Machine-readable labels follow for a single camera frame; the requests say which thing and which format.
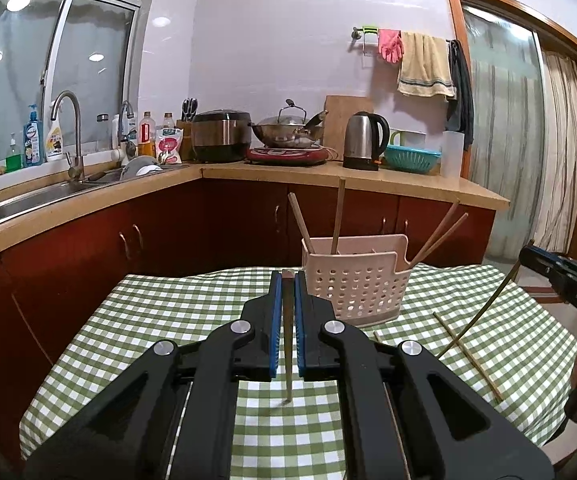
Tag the steel wok lid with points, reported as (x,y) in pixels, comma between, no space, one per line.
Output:
(288,119)

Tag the glass jar black lid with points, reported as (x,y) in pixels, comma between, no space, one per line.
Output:
(103,135)

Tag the steel wok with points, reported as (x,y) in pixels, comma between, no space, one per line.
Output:
(283,136)

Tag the small green soap dispenser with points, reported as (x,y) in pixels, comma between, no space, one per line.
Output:
(13,161)

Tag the green checked tablecloth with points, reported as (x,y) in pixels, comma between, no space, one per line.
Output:
(143,335)

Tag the dark hanging cloth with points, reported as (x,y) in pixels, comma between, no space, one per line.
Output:
(461,95)

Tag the steel electric kettle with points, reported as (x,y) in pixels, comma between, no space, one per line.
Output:
(361,142)

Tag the white translucent container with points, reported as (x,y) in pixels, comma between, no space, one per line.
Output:
(452,155)

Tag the white dishes in sink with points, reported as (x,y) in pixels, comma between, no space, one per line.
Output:
(141,167)

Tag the white spray bottle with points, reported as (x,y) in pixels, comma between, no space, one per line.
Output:
(54,142)

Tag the red-brown kitchen counter cabinets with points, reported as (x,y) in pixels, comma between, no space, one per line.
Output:
(93,250)

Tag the metal towel rail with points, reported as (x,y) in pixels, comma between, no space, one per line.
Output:
(356,34)

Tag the pink perforated utensil holder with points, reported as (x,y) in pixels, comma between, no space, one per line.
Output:
(358,285)

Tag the oil bottle red label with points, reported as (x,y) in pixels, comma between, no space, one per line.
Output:
(147,137)

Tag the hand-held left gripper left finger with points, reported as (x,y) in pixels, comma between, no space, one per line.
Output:
(274,340)

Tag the tall chrome faucet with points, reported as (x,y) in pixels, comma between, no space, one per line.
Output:
(76,160)

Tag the stainless steel sink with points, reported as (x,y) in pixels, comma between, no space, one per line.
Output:
(43,200)

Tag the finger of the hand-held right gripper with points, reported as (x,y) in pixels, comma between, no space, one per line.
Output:
(543,260)

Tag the blue pump soap bottle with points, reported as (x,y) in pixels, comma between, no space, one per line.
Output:
(32,145)

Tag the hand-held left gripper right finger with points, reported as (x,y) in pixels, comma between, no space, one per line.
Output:
(301,340)

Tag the striped curtain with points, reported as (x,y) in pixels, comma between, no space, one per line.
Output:
(558,150)

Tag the small chrome tap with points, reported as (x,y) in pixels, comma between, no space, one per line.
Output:
(128,115)

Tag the pink rubber gloves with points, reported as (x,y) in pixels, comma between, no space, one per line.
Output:
(390,45)

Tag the beige striped towel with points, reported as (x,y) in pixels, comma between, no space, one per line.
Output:
(426,65)

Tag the black steel rice cooker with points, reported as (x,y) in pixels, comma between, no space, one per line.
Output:
(221,137)

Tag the pink white packet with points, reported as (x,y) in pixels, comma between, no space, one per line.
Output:
(169,147)

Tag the wooden cutting board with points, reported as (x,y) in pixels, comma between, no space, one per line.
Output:
(338,120)

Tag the teal plastic colander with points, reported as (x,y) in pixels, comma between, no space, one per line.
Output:
(411,160)

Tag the aluminium sliding window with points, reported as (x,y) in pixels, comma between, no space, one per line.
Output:
(93,60)

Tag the red induction cooker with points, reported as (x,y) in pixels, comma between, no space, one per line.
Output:
(288,156)

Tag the wooden knife block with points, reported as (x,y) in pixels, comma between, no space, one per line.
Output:
(184,142)

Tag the wood framed glass door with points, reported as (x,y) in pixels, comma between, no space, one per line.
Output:
(503,135)

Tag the clear capped bottle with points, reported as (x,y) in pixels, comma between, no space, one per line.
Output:
(168,121)

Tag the white plastic bottle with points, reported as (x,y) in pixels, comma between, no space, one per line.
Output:
(116,132)

